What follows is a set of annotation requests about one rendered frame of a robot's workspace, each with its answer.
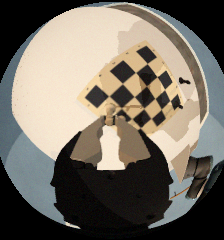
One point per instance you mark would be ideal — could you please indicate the black and cream chessboard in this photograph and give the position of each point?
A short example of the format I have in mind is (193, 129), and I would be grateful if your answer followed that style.
(138, 82)

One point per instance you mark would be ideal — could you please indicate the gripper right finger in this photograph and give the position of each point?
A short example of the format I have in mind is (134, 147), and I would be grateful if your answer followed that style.
(135, 146)

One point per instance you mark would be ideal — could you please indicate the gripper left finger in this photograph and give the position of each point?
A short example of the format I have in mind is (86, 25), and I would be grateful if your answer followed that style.
(84, 147)

